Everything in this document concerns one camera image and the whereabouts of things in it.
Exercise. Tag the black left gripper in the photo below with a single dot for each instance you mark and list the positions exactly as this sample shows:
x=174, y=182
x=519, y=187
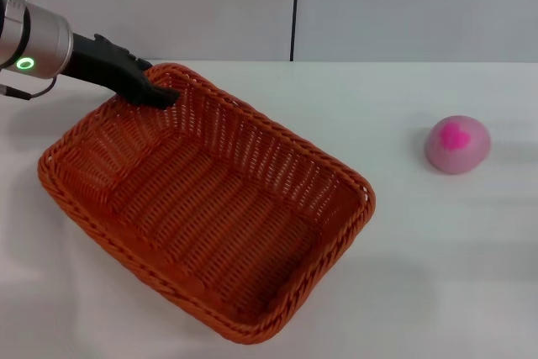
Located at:
x=98, y=62

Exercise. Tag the orange woven plastic basket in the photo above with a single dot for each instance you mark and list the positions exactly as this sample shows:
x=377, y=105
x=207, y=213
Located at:
x=218, y=224

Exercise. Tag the pink peach toy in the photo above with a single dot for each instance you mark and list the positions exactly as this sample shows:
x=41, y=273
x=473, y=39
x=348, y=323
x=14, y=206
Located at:
x=458, y=149

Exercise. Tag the black vertical wall strip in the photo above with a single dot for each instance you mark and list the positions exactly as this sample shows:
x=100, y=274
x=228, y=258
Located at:
x=295, y=6

